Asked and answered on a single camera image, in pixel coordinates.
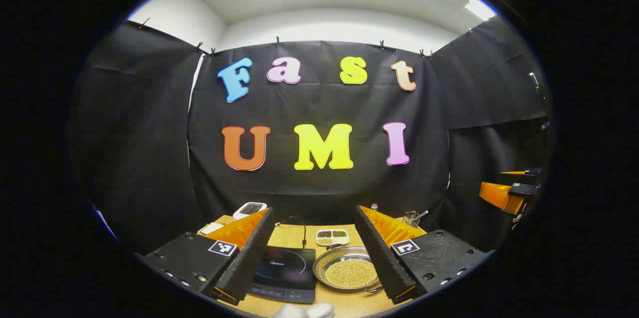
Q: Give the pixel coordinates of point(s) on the white toaster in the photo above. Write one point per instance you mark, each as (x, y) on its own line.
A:
(247, 209)

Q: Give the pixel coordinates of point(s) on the metal spoon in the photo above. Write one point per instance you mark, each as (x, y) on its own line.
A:
(423, 214)

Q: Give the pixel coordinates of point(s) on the small ceiling light panel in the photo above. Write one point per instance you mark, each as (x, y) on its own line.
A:
(479, 8)

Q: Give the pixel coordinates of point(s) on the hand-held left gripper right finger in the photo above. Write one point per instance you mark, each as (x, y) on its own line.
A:
(382, 258)

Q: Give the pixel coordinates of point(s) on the bread slice on small plate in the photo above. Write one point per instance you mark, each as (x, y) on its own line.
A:
(210, 228)

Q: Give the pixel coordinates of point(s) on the stainless steel pot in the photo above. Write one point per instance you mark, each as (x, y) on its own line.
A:
(323, 262)

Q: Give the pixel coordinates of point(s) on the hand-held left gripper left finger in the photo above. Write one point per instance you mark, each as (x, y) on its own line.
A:
(249, 258)

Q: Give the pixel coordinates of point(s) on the pile of soybeans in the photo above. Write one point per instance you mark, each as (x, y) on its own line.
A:
(349, 274)

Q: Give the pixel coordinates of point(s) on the white rounded object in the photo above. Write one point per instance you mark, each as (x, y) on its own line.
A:
(304, 311)

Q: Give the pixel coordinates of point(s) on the white divided bean dish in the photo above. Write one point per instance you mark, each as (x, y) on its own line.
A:
(332, 236)

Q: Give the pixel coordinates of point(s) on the black induction cooktop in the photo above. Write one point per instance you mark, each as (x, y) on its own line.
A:
(287, 268)

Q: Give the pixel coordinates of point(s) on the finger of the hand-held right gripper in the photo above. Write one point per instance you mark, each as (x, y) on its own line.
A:
(499, 195)
(531, 171)

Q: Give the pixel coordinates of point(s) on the black backdrop cloth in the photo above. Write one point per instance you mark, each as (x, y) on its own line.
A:
(324, 188)

